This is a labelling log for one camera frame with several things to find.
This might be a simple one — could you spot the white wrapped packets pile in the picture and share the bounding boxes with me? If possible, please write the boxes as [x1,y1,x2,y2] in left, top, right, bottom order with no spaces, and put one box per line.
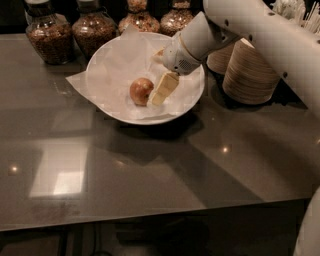
[271,0,306,20]

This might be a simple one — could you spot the white paper liner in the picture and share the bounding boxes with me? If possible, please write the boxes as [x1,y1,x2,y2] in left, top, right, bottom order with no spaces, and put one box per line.
[65,25,203,121]

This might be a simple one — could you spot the glass jar of mixed cereal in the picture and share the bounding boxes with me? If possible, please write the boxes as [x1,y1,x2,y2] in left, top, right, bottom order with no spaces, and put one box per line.
[118,0,160,33]

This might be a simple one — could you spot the glass jar of brown cereal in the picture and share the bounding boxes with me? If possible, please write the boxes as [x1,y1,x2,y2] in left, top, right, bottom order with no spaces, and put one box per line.
[25,0,74,65]

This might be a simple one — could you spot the white bowl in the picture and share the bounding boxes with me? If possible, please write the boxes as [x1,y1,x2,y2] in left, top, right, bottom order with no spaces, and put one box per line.
[85,32,206,126]

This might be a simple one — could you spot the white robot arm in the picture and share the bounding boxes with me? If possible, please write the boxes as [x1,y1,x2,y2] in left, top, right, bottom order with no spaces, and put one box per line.
[162,0,320,115]

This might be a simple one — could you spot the red yellow apple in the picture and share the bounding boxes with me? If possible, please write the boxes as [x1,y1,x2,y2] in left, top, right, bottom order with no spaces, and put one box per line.
[129,77,154,106]

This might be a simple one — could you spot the glass jar of light cereal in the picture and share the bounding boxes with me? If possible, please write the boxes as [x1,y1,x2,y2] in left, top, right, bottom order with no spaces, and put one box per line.
[160,0,193,36]

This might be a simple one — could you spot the rear stack of paper bowls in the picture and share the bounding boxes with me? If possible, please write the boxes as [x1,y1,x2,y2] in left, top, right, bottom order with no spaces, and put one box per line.
[206,44,234,75]

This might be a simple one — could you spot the bundle of white stirrers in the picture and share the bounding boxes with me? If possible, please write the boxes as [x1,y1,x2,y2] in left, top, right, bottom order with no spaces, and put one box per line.
[298,0,320,35]

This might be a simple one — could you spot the stack of paper bowls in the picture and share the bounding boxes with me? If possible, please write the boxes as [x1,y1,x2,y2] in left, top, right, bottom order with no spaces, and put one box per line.
[222,39,280,105]
[206,44,234,75]

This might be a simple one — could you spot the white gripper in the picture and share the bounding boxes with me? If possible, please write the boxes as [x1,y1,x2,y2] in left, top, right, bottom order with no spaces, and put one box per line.
[150,31,202,106]

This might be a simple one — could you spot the glass jar of dark cereal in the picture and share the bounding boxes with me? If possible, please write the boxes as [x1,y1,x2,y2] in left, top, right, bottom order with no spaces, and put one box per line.
[72,0,118,59]

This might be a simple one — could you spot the front stack of paper bowls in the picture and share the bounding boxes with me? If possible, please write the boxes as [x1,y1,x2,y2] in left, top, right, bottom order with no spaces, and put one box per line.
[222,39,280,105]

